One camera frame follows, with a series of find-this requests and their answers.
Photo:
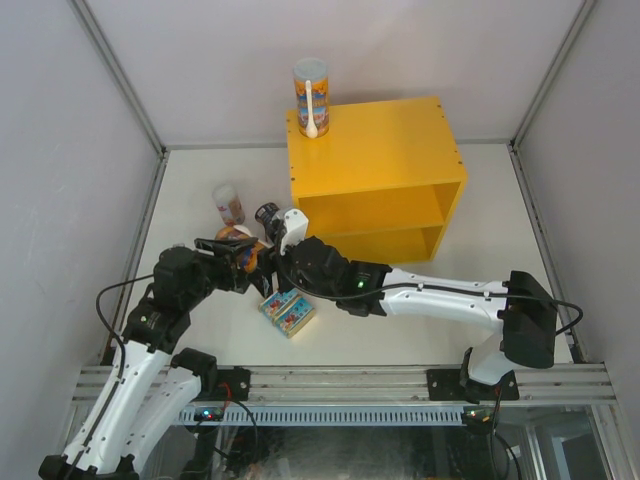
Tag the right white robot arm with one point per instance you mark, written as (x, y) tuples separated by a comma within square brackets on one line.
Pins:
[(518, 313)]

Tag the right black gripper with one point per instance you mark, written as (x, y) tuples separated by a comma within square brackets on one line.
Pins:
[(264, 282)]

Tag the blue luncheon meat tin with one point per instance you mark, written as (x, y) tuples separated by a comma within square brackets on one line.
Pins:
[(277, 303), (294, 317)]

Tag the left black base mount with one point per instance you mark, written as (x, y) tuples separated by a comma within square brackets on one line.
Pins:
[(233, 383)]

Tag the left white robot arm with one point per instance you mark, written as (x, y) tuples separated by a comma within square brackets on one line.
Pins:
[(150, 384)]

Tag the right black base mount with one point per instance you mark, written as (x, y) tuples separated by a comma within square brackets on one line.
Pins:
[(445, 385)]

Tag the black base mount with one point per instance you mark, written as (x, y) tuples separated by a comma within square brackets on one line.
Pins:
[(445, 385), (233, 383)]

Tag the yellow can with white spoon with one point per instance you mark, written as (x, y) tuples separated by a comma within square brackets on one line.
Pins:
[(248, 248)]

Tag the dark blue tin can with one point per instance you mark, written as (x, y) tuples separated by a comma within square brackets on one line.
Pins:
[(267, 216)]

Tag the grey slotted cable duct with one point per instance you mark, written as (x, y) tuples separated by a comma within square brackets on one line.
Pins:
[(303, 416)]

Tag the aluminium frame rail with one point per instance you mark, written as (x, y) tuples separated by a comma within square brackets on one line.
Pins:
[(564, 384)]

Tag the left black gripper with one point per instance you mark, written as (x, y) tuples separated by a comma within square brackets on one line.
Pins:
[(233, 278)]

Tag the orange can with spoon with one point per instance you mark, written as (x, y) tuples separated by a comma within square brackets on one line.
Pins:
[(311, 83)]

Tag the white porridge can upright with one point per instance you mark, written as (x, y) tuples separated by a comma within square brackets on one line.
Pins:
[(228, 204)]

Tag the yellow wooden shelf cabinet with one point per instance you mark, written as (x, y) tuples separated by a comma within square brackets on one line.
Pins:
[(383, 183)]

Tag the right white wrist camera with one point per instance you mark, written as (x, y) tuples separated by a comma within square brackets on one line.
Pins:
[(292, 229)]

